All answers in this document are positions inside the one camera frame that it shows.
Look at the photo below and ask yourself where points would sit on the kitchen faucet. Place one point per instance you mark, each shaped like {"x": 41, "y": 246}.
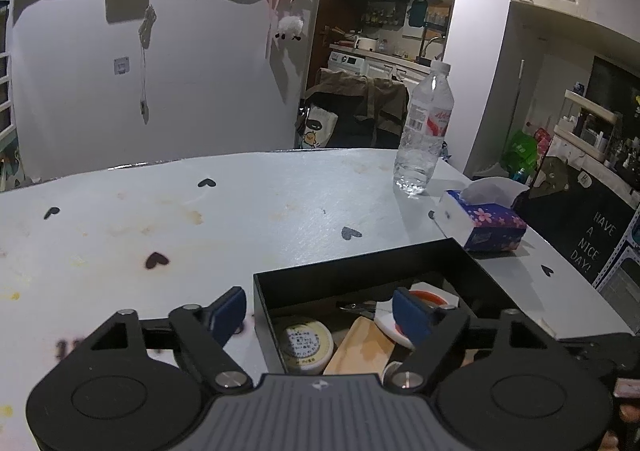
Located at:
{"x": 434, "y": 48}

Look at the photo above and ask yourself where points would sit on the square adhesive wall hook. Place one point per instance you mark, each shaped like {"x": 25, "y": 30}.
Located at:
{"x": 122, "y": 66}

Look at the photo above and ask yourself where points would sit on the white storage rack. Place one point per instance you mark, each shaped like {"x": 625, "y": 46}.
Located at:
{"x": 585, "y": 128}

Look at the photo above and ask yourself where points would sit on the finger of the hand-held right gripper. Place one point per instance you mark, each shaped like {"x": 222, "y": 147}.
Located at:
{"x": 600, "y": 351}

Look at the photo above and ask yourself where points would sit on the chair with brown jacket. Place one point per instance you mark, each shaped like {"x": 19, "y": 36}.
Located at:
{"x": 360, "y": 96}

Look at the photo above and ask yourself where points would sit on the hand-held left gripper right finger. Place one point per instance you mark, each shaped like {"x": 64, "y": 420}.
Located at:
{"x": 412, "y": 317}

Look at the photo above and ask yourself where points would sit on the clear plastic water bottle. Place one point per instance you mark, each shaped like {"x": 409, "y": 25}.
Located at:
{"x": 425, "y": 131}

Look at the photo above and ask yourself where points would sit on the black wall screen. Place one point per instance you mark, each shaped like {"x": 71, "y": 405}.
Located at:
{"x": 615, "y": 86}

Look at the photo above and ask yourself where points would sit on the blue floral tissue box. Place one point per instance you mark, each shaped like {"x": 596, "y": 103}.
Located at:
{"x": 487, "y": 223}

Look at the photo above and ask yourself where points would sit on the white printed paper bag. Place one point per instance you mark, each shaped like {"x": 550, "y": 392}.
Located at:
{"x": 317, "y": 128}

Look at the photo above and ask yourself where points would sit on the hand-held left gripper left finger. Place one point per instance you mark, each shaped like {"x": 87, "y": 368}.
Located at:
{"x": 227, "y": 314}

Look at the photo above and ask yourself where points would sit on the white plush sheep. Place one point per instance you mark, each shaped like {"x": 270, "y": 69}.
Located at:
{"x": 290, "y": 27}

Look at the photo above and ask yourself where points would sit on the white cooking pot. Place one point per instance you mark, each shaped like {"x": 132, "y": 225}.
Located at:
{"x": 366, "y": 43}

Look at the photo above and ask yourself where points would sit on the white red round container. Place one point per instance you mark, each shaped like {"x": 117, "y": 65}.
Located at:
{"x": 430, "y": 296}

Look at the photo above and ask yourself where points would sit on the white washing machine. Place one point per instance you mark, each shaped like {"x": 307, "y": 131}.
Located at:
{"x": 346, "y": 63}

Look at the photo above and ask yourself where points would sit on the light arched wooden block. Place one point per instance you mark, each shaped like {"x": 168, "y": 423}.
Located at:
{"x": 357, "y": 348}

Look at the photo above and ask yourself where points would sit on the person's right hand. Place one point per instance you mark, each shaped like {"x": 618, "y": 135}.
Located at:
{"x": 629, "y": 388}

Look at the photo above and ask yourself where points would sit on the black chalkboard sign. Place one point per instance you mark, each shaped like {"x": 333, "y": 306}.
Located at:
{"x": 585, "y": 226}

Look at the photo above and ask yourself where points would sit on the grey metal shelf frame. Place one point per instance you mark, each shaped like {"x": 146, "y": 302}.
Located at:
{"x": 622, "y": 261}

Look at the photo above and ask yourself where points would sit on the black rectangular box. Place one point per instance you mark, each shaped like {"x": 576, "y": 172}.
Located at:
{"x": 325, "y": 281}

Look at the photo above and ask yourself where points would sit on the green plastic bag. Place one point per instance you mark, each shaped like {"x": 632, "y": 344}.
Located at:
{"x": 520, "y": 151}

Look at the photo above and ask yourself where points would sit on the round tin with cream lid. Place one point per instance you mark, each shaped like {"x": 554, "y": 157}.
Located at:
{"x": 304, "y": 343}

